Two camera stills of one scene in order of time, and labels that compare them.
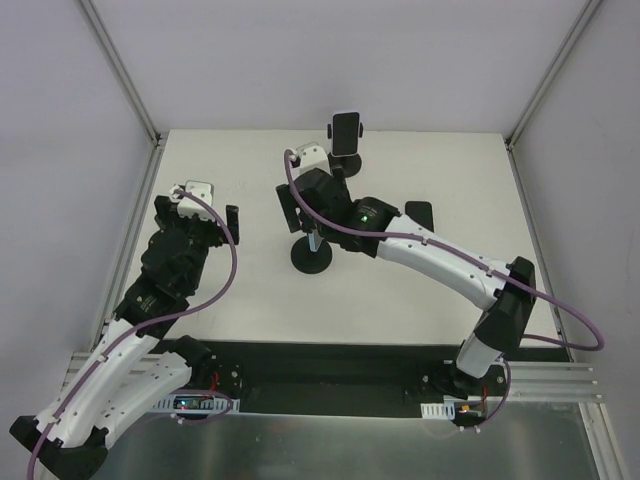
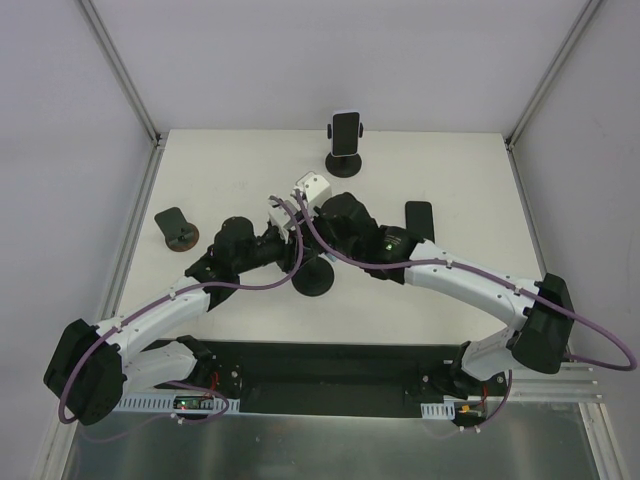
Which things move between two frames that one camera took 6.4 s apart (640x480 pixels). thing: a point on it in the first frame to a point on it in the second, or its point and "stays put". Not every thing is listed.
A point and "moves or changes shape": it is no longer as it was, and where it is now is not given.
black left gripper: (201, 223) to (289, 252)
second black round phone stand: (351, 164) stays put
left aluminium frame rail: (79, 363) stays put
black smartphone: (421, 212) stays put
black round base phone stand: (311, 262) moves or changes shape
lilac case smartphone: (345, 133) stays put
